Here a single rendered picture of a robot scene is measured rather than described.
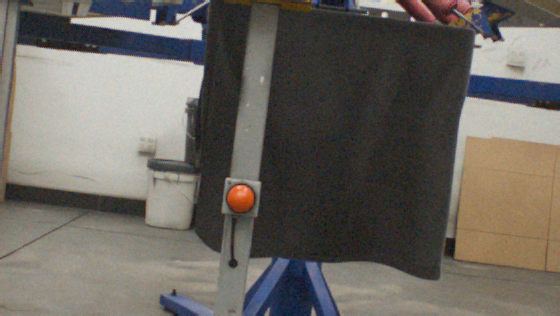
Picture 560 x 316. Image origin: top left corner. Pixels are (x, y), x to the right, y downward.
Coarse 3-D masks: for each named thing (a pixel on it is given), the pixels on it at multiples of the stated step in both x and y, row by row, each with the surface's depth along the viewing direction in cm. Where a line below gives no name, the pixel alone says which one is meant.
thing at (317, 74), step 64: (320, 64) 181; (384, 64) 181; (448, 64) 182; (320, 128) 182; (384, 128) 183; (448, 128) 182; (320, 192) 183; (384, 192) 184; (448, 192) 182; (256, 256) 185; (320, 256) 184; (384, 256) 185
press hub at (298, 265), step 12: (312, 0) 309; (300, 264) 312; (288, 276) 314; (300, 276) 312; (288, 288) 314; (300, 288) 314; (276, 300) 316; (288, 300) 314; (300, 300) 314; (276, 312) 316; (288, 312) 314; (300, 312) 315
